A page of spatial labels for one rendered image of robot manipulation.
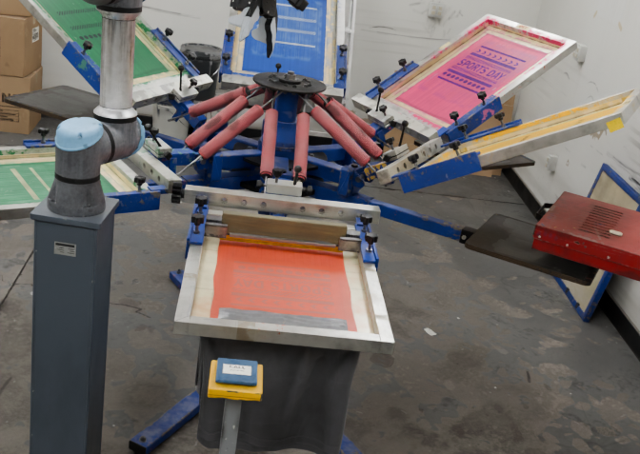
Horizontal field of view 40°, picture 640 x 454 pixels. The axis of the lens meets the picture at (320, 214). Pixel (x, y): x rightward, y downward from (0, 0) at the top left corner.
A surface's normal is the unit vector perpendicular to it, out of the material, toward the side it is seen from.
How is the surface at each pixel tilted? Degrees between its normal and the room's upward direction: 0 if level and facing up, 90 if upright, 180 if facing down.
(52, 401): 90
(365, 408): 0
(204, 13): 90
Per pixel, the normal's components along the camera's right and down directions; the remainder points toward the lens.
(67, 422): -0.06, 0.36
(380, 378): 0.14, -0.92
